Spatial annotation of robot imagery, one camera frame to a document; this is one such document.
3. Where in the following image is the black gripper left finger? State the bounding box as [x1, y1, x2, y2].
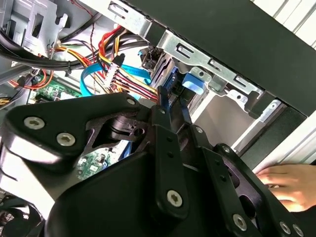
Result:
[0, 85, 191, 220]

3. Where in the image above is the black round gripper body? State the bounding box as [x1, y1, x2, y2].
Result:
[44, 150, 235, 237]

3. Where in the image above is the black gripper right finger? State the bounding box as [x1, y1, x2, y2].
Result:
[176, 103, 309, 237]

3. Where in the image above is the red yellow power wire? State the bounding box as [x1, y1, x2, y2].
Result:
[97, 26, 160, 103]

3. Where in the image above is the hard disk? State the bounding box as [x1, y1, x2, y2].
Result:
[148, 51, 206, 119]

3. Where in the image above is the person's bare hand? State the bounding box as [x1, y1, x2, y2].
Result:
[256, 164, 316, 213]

